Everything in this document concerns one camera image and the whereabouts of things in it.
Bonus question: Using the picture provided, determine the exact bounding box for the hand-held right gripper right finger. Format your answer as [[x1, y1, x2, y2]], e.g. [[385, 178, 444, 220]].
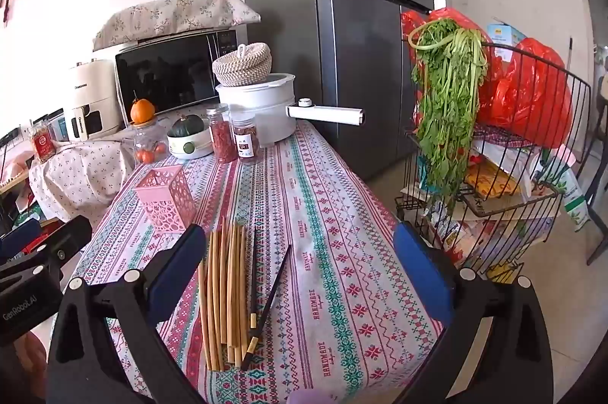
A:
[[393, 221, 554, 404]]

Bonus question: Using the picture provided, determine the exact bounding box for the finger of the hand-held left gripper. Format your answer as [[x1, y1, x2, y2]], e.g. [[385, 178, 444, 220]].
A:
[[0, 219, 42, 263], [21, 215, 93, 279]]

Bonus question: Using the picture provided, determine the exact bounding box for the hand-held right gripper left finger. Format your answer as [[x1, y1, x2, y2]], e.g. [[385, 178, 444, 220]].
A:
[[46, 223, 207, 404]]

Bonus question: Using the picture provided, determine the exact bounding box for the bundle of wooden chopsticks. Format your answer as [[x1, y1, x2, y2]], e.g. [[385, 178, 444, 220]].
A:
[[197, 216, 252, 371]]

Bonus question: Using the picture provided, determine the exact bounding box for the pink perforated utensil holder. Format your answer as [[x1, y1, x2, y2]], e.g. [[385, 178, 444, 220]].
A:
[[134, 165, 198, 235]]

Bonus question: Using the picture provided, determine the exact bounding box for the black chopstick with gold band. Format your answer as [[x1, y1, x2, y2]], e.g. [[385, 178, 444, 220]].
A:
[[241, 244, 292, 371], [249, 227, 258, 330]]

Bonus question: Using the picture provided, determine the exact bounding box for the red box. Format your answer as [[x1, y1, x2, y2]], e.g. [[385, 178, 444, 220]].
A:
[[26, 219, 65, 253]]

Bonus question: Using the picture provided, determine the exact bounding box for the green packet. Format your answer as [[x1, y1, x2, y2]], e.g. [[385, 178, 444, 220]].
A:
[[14, 203, 44, 225]]

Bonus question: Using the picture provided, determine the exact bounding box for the small-flower cabinet cloth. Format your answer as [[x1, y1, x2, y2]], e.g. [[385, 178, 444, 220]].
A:
[[28, 126, 138, 224]]

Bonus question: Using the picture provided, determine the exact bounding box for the pink cloth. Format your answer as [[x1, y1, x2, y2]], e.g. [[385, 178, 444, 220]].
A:
[[0, 143, 32, 184]]

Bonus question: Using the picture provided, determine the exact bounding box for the patterned tablecloth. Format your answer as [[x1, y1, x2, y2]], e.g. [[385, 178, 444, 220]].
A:
[[50, 119, 445, 404]]

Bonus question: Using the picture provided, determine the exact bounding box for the jar with red label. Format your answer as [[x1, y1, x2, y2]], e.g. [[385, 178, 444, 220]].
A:
[[28, 119, 57, 162]]

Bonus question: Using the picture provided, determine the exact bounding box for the yellow snack packet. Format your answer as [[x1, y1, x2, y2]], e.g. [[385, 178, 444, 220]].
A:
[[463, 159, 523, 198]]

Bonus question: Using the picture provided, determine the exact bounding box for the white bowl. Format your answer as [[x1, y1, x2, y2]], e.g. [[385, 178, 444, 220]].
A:
[[167, 129, 214, 159]]

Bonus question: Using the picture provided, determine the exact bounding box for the glass jar with small oranges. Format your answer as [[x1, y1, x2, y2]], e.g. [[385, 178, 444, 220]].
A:
[[124, 121, 169, 165]]

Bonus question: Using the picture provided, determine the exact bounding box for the green squash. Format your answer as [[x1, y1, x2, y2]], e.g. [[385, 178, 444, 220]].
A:
[[171, 115, 206, 138]]

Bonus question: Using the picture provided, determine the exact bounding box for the cream air fryer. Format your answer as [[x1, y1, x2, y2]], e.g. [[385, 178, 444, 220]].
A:
[[64, 59, 123, 142]]

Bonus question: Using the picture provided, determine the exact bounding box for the orange fruit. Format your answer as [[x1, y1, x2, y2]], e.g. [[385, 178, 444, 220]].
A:
[[130, 97, 156, 124]]

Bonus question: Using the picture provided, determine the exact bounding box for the green and white bag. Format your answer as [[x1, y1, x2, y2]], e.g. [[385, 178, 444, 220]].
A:
[[556, 166, 590, 234]]

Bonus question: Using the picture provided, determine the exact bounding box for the white electric pot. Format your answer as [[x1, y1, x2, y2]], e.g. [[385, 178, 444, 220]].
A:
[[216, 73, 366, 148]]

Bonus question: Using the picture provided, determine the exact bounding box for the bunch of green vegetables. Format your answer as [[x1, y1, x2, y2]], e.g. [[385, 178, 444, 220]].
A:
[[408, 18, 490, 215]]

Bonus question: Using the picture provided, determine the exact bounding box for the black microwave oven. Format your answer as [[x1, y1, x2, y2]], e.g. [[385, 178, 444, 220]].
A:
[[115, 29, 238, 120]]

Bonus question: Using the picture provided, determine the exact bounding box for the red plastic bag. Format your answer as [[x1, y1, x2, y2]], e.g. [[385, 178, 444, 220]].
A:
[[480, 37, 573, 148], [400, 7, 504, 127]]

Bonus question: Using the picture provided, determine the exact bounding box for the woven basket with lid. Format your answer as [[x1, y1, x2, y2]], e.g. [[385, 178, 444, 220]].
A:
[[212, 43, 273, 87]]

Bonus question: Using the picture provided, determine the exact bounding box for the grey refrigerator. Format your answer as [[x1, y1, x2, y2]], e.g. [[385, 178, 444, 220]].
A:
[[241, 0, 435, 184]]

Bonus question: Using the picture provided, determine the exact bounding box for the floral microwave cover cloth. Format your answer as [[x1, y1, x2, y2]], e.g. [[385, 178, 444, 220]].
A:
[[92, 0, 262, 52]]

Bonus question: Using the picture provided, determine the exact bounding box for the blue and white carton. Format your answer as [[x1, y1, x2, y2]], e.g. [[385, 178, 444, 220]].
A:
[[487, 21, 528, 48]]

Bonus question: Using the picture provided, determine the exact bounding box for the black wire rack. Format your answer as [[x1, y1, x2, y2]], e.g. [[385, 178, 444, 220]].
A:
[[394, 43, 592, 281]]

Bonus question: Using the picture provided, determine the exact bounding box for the dark metal frame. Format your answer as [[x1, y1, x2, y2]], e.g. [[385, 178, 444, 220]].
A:
[[584, 74, 608, 267]]

